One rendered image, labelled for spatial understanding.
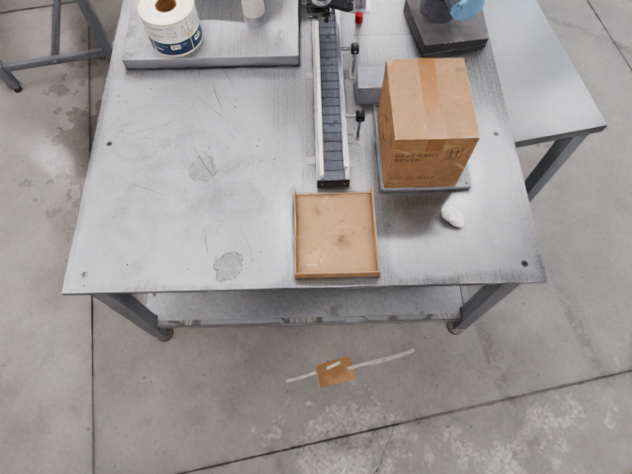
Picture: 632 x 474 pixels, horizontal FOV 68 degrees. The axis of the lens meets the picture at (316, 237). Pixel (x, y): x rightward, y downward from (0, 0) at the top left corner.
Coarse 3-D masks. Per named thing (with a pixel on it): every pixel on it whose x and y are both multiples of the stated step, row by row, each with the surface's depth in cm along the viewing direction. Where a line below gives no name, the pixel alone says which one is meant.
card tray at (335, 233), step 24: (360, 192) 157; (312, 216) 153; (336, 216) 153; (360, 216) 153; (312, 240) 150; (336, 240) 150; (360, 240) 149; (312, 264) 146; (336, 264) 146; (360, 264) 146
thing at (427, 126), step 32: (416, 64) 142; (448, 64) 142; (384, 96) 149; (416, 96) 137; (448, 96) 137; (384, 128) 150; (416, 128) 132; (448, 128) 132; (384, 160) 152; (416, 160) 140; (448, 160) 141
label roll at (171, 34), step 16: (144, 0) 168; (160, 0) 169; (176, 0) 168; (192, 0) 168; (144, 16) 165; (160, 16) 165; (176, 16) 165; (192, 16) 168; (160, 32) 166; (176, 32) 167; (192, 32) 172; (160, 48) 174; (176, 48) 173; (192, 48) 176
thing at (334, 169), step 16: (320, 32) 181; (336, 32) 181; (320, 48) 177; (336, 48) 177; (320, 64) 174; (336, 64) 174; (336, 80) 171; (336, 96) 168; (336, 112) 165; (336, 128) 162; (336, 144) 159; (336, 160) 157; (336, 176) 154
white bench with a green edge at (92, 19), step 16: (80, 0) 239; (96, 16) 252; (96, 32) 257; (96, 48) 270; (112, 48) 270; (0, 64) 264; (16, 64) 266; (32, 64) 268; (48, 64) 270; (16, 80) 279
